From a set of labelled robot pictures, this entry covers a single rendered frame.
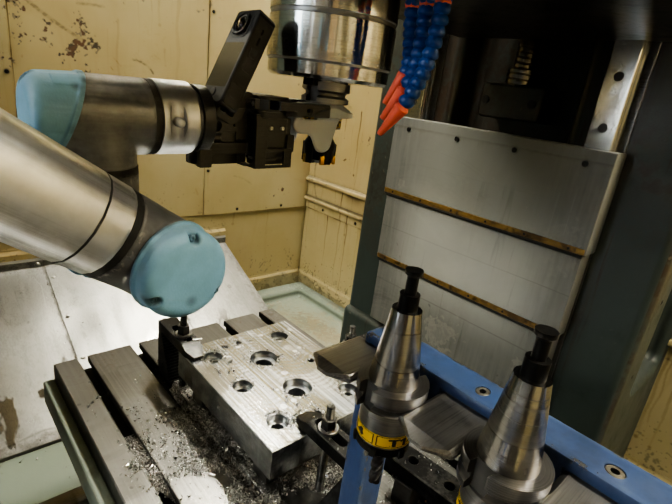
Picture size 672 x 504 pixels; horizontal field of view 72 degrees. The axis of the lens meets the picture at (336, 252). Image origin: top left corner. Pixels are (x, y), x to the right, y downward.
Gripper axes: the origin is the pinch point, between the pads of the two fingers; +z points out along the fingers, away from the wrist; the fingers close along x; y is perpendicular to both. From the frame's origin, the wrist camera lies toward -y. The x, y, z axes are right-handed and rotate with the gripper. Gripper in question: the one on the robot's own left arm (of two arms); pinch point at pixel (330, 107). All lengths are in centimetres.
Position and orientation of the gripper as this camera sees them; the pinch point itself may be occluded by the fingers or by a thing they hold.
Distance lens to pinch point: 65.6
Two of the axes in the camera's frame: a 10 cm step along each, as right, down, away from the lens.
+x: 6.6, 3.3, -6.7
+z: 7.4, -1.6, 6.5
